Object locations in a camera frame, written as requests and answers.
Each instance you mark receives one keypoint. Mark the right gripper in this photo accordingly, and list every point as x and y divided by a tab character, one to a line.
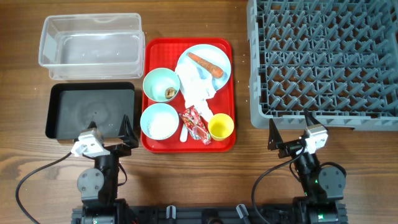
275	142

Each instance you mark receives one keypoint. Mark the grey dishwasher rack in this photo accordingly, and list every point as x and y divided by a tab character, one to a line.
336	59

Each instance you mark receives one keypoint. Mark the light blue plate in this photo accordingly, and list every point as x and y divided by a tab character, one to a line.
213	55

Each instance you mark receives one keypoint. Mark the clear plastic bin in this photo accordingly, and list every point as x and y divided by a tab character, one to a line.
93	46

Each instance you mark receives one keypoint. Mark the red candy wrapper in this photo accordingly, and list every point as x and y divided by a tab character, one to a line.
195	125

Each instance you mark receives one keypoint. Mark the white plastic spoon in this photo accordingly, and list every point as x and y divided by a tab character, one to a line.
183	134

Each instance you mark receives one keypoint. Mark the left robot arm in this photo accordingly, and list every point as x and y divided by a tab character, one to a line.
99	185

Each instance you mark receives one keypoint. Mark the mint green bowl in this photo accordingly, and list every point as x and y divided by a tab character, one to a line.
157	81

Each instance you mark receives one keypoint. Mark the white rice pile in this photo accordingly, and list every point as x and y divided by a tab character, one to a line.
162	126

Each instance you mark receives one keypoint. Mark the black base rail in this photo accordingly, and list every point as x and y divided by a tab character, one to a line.
276	213

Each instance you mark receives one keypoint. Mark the brown food scrap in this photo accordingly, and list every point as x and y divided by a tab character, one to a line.
170	93

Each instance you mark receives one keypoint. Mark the orange carrot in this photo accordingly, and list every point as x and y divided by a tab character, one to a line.
214	70

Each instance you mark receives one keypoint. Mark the red serving tray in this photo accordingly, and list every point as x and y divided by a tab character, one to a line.
164	53

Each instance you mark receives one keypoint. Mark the white napkin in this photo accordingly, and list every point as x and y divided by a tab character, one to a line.
195	90

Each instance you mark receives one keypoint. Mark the yellow plastic cup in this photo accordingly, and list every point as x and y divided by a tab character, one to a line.
220	126

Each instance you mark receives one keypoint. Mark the light blue rice bowl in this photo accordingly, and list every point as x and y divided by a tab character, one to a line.
155	109

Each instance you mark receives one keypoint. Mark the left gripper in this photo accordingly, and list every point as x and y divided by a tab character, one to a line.
125	133

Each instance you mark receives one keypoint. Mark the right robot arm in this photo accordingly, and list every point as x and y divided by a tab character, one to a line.
323	183

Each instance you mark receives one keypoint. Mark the black waste tray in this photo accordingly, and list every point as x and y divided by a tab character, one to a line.
73	106

